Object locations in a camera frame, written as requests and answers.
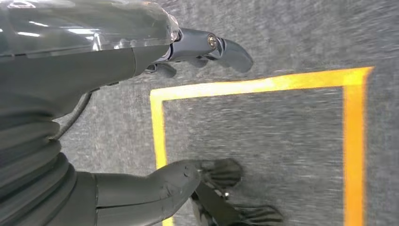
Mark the black robot foot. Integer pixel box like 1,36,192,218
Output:
190,158,285,226

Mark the yellow floor tape square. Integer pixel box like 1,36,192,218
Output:
149,66,375,226

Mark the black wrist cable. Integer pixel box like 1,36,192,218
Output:
49,92,93,139

